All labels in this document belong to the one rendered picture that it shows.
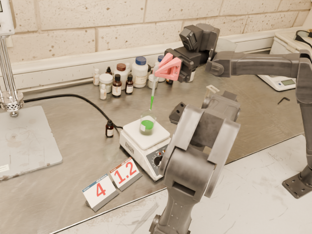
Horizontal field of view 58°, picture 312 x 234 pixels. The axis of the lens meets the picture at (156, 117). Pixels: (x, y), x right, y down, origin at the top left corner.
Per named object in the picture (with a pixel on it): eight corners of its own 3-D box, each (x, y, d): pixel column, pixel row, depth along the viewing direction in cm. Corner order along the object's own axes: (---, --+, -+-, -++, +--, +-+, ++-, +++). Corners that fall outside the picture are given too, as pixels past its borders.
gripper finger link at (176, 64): (161, 67, 74) (186, 58, 79) (145, 55, 78) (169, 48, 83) (159, 88, 78) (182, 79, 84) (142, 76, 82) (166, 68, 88)
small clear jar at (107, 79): (113, 87, 125) (114, 74, 121) (110, 94, 121) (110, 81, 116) (101, 84, 125) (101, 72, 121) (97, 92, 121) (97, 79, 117)
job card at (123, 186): (142, 175, 90) (144, 167, 88) (121, 191, 85) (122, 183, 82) (129, 164, 93) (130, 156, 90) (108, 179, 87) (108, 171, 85)
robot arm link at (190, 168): (163, 217, 70) (183, 134, 46) (188, 229, 69) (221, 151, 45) (152, 240, 66) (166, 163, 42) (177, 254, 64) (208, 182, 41)
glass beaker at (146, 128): (152, 139, 92) (156, 121, 86) (136, 136, 92) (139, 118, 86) (155, 127, 96) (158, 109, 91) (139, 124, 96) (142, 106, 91)
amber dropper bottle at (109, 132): (103, 133, 102) (103, 119, 98) (110, 130, 104) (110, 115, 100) (108, 138, 101) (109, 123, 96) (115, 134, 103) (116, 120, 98)
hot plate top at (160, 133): (171, 136, 95) (171, 134, 94) (143, 151, 88) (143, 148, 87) (148, 116, 101) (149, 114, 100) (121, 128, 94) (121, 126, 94)
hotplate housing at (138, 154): (183, 165, 96) (188, 149, 91) (154, 183, 89) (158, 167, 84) (143, 127, 108) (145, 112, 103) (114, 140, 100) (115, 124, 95)
